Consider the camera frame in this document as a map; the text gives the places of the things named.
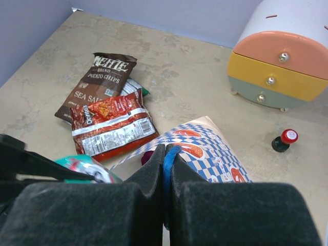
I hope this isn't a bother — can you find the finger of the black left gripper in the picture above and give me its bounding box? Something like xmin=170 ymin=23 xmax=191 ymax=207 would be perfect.
xmin=1 ymin=134 xmax=95 ymax=202

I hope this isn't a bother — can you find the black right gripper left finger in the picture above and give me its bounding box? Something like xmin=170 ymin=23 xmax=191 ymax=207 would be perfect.
xmin=1 ymin=145 xmax=166 ymax=245

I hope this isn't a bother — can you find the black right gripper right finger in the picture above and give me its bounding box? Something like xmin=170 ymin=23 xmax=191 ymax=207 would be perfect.
xmin=165 ymin=144 xmax=321 ymax=245

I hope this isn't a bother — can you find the purple snack packet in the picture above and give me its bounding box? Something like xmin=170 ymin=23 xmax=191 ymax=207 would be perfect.
xmin=141 ymin=151 xmax=154 ymax=166

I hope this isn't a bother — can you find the teal snack packet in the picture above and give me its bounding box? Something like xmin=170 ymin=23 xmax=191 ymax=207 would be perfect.
xmin=55 ymin=155 xmax=122 ymax=183

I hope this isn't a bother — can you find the blue checkered paper bag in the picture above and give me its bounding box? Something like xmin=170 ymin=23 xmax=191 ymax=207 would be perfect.
xmin=109 ymin=115 xmax=253 ymax=231

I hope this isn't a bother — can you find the red doritos bag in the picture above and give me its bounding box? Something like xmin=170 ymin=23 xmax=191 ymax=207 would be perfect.
xmin=70 ymin=89 xmax=159 ymax=162

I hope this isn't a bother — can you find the brown potato chips bag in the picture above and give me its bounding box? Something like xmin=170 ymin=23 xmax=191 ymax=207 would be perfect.
xmin=54 ymin=52 xmax=137 ymax=123

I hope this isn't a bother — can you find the green chips bag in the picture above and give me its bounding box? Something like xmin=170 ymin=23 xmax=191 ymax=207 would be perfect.
xmin=120 ymin=77 xmax=150 ymax=96

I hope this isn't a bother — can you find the round drawer box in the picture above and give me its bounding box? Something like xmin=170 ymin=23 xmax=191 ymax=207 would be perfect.
xmin=227 ymin=1 xmax=327 ymax=112

